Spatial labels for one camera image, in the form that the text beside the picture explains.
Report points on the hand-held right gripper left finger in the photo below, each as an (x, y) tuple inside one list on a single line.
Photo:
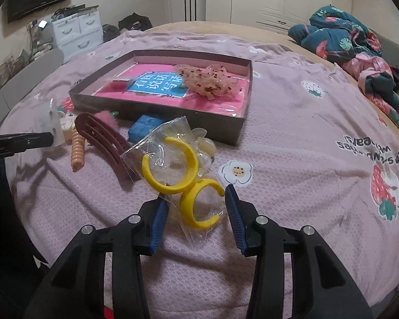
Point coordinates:
[(158, 222)]

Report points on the pink fluffy hair clip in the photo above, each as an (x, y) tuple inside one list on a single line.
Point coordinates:
[(104, 117)]

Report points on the pile of clothes on floor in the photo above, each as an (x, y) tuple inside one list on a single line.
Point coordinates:
[(134, 22)]

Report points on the clear plastic bag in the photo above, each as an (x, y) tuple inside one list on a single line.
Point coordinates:
[(173, 133)]

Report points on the pink book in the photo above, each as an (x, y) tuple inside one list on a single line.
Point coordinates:
[(219, 104)]

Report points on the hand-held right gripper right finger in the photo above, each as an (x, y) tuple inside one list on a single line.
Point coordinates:
[(234, 221)]

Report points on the white earring card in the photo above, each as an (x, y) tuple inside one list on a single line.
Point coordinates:
[(66, 128)]

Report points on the pink printed blanket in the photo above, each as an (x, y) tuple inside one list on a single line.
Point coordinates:
[(302, 172)]

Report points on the grey headboard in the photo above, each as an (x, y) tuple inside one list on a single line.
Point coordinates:
[(390, 53)]

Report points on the white drawer unit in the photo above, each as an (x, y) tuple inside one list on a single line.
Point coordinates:
[(76, 30)]

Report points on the dark red hair claw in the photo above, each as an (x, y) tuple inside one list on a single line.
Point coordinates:
[(108, 139)]

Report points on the grey cardboard box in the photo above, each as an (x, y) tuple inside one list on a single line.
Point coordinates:
[(186, 124)]

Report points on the clear card packet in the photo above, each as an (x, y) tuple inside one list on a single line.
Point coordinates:
[(45, 121)]

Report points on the pink floral clothing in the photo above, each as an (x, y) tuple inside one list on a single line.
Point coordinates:
[(375, 76)]

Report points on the cream hair claw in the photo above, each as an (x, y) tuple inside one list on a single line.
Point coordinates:
[(207, 148)]

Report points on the small blue box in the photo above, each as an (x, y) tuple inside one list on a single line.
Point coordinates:
[(143, 128)]

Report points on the crumpled floral blanket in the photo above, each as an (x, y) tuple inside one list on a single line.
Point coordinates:
[(219, 30)]

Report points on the teal floral quilt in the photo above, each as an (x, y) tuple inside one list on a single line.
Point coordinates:
[(335, 33)]

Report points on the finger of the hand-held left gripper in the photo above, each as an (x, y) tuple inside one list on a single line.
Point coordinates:
[(20, 143)]

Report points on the yellow hoop earring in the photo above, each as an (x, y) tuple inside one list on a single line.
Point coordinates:
[(191, 162), (186, 212)]

